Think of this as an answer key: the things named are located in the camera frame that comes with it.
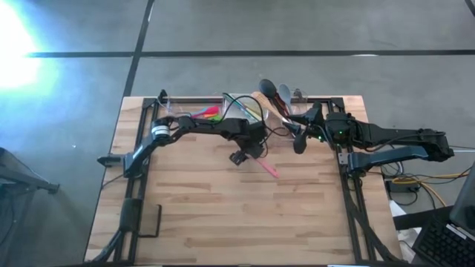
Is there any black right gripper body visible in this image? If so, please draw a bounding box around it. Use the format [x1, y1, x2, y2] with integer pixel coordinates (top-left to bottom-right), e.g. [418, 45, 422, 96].
[292, 101, 328, 155]

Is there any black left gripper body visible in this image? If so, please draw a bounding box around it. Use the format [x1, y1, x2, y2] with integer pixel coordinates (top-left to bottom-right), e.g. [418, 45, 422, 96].
[243, 121, 269, 154]

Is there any pink silicone spatula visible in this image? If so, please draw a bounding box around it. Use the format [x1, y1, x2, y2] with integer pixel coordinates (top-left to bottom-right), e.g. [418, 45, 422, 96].
[255, 156, 281, 179]

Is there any yellow handled kitchen knife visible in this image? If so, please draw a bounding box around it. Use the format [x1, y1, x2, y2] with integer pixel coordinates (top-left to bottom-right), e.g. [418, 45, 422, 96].
[244, 105, 265, 120]

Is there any grey silicone spoon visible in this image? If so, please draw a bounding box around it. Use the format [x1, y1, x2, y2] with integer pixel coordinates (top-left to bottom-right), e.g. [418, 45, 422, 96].
[278, 83, 294, 112]

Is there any wooden slotted spatula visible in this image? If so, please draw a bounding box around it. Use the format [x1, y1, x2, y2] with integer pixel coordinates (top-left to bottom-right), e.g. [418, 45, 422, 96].
[251, 90, 292, 124]

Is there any teal handled kitchen knife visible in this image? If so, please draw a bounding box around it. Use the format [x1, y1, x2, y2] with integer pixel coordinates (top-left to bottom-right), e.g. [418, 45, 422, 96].
[221, 92, 259, 122]

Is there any black plastic ladle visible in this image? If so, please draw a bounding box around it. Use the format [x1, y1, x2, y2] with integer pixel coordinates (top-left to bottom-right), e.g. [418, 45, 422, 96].
[258, 78, 286, 112]

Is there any clear plastic bin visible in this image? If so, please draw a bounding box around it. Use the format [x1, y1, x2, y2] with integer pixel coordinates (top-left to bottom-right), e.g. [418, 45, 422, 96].
[269, 92, 315, 142]
[164, 96, 223, 129]

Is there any white plastic bin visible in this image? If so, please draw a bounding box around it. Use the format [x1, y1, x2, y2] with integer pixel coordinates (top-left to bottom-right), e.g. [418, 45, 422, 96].
[221, 92, 269, 128]

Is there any black power box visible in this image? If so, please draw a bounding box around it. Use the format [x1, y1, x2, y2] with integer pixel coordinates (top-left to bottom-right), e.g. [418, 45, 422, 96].
[385, 177, 422, 194]

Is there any black laptop computer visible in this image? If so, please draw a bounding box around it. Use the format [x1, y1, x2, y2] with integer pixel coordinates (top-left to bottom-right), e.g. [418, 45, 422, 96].
[411, 162, 475, 267]

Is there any black side stand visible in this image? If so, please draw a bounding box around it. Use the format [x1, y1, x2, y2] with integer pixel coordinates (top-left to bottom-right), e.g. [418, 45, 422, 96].
[0, 146, 61, 267]

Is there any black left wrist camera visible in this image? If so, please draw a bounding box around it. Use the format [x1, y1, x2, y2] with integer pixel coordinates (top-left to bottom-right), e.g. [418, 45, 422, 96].
[229, 149, 249, 167]

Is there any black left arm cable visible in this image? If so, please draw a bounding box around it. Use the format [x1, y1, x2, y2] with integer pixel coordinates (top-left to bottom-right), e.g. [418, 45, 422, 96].
[155, 88, 292, 159]

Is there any yellow floor cable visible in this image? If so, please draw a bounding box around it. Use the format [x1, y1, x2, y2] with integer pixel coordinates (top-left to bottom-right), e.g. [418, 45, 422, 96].
[391, 173, 472, 208]

